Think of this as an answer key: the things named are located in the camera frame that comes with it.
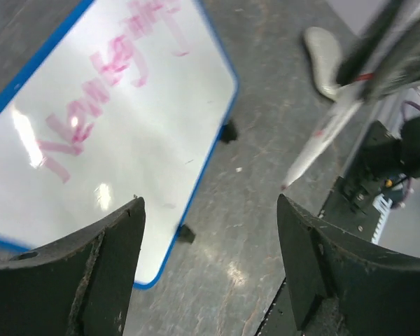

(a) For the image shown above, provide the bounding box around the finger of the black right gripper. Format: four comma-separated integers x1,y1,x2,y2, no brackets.
360,1,420,102
335,0,405,86

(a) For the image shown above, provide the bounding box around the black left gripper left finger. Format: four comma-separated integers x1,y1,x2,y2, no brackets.
0,197,146,335

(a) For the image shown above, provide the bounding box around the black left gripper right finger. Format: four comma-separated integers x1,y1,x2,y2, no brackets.
276,195,420,335

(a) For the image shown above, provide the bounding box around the magenta capped whiteboard marker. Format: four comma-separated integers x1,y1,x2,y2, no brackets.
281,83,363,191

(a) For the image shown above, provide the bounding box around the blue framed whiteboard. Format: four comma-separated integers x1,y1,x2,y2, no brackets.
0,1,239,290

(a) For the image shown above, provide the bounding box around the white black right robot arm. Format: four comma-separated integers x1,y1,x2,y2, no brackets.
335,1,420,179

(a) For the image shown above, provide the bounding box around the white bead eraser pad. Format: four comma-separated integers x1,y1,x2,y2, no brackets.
303,27,342,102

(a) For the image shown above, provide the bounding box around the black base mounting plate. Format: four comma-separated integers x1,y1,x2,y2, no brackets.
255,120,407,336

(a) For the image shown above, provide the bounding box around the grey slotted cable duct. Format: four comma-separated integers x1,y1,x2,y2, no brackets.
371,195,393,245

